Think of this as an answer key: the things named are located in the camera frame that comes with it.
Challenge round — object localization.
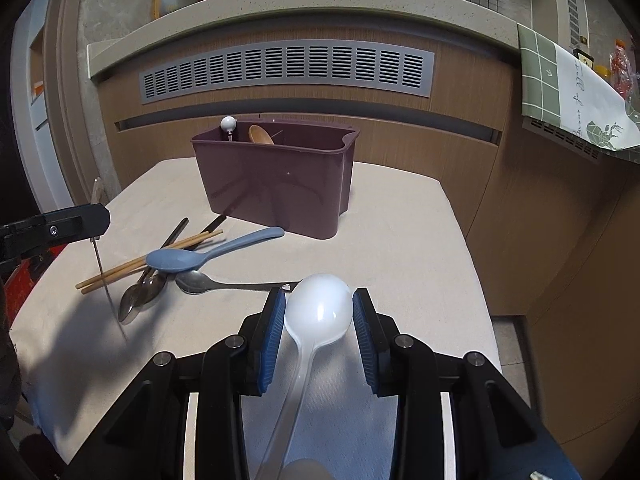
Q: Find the metal spoon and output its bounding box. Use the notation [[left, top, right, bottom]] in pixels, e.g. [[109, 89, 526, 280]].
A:
[[176, 270, 301, 295], [134, 215, 228, 307], [118, 217, 190, 324]]

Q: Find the maroon plastic utensil bin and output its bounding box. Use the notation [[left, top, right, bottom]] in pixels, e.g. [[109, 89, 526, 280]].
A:
[[190, 119, 362, 239]]

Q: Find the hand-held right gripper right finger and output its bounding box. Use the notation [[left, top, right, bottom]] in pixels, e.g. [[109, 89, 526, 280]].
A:
[[352, 287, 581, 480]]

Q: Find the wooden cabinet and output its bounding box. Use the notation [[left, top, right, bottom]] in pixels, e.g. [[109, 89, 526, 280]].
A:
[[95, 25, 640, 463]]

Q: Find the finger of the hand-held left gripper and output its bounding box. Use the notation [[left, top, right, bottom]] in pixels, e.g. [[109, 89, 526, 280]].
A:
[[0, 202, 111, 272]]

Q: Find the green checked cloth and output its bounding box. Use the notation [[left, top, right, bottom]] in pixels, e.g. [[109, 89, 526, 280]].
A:
[[517, 24, 640, 154]]

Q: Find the white plastic spoon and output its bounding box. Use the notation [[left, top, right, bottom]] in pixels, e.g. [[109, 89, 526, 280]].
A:
[[255, 273, 354, 480]]

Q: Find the slender metal utensil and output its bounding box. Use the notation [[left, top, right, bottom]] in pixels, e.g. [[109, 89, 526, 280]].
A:
[[91, 177, 129, 341]]

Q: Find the beige tablecloth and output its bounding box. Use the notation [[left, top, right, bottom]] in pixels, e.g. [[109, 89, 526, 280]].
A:
[[10, 157, 503, 480]]

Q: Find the blue plastic spoon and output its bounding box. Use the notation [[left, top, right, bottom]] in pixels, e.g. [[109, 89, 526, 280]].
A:
[[146, 226, 285, 274]]

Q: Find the wooden chopstick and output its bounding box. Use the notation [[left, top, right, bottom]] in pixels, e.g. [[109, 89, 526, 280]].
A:
[[76, 230, 223, 291], [81, 232, 224, 295]]

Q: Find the small grey vent grille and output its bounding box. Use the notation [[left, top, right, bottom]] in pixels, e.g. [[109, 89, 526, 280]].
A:
[[522, 117, 601, 164]]

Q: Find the wooden spoon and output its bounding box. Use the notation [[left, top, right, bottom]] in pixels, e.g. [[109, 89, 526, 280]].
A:
[[248, 124, 277, 146]]

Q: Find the beige stone counter ledge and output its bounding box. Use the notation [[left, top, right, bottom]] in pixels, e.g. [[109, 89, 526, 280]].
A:
[[87, 0, 525, 79]]

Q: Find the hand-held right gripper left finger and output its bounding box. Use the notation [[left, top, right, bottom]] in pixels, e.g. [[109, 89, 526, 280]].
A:
[[65, 287, 288, 480]]

